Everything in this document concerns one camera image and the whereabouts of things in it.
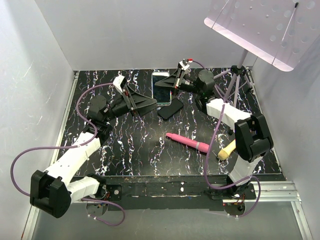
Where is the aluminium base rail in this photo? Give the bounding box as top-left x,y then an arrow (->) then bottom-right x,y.
22,181 -> 312,240

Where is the phone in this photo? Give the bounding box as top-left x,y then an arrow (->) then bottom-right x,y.
151,71 -> 172,105

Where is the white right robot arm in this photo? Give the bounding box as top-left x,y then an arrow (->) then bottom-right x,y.
154,65 -> 274,199

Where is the purple cable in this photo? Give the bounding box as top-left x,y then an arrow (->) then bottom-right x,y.
9,82 -> 126,227
191,59 -> 262,218

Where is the pink toy microphone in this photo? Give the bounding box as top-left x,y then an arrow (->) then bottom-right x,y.
165,133 -> 209,153

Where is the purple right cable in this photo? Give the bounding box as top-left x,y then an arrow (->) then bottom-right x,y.
191,59 -> 262,218

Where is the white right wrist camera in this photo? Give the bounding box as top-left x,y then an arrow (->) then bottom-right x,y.
177,58 -> 193,71

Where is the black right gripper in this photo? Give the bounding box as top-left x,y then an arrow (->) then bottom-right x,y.
154,68 -> 202,96

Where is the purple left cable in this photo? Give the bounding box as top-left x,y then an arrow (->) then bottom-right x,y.
9,82 -> 126,227

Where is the black smartphone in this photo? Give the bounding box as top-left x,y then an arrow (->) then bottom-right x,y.
157,98 -> 184,120

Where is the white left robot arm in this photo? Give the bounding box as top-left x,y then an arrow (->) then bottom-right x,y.
29,86 -> 157,218

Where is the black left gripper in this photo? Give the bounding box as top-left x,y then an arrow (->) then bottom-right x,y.
103,85 -> 158,123

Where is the lilac music stand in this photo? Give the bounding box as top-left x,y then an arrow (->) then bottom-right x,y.
212,0 -> 320,106

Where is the cream wooden toy microphone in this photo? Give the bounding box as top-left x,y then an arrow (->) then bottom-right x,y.
217,139 -> 236,161

